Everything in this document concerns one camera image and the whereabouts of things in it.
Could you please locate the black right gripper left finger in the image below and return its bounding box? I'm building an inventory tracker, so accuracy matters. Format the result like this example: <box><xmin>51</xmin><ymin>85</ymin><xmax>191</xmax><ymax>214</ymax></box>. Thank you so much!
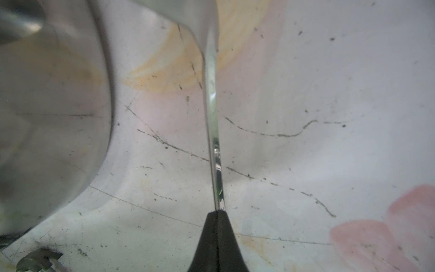
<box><xmin>188</xmin><ymin>211</ymin><xmax>219</xmax><ymax>272</ymax></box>

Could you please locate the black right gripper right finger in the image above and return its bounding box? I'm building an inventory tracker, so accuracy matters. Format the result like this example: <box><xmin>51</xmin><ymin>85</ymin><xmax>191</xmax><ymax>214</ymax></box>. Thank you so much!
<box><xmin>217</xmin><ymin>210</ymin><xmax>249</xmax><ymax>272</ymax></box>

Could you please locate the stainless steel pot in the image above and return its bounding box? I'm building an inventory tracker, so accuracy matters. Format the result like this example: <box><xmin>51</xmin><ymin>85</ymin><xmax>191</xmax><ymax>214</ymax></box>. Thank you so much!
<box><xmin>1</xmin><ymin>1</ymin><xmax>112</xmax><ymax>241</ymax></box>

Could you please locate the steel soup ladle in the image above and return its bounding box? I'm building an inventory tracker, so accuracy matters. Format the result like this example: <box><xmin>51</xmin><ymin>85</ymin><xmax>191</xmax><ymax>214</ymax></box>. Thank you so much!
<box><xmin>137</xmin><ymin>0</ymin><xmax>225</xmax><ymax>210</ymax></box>

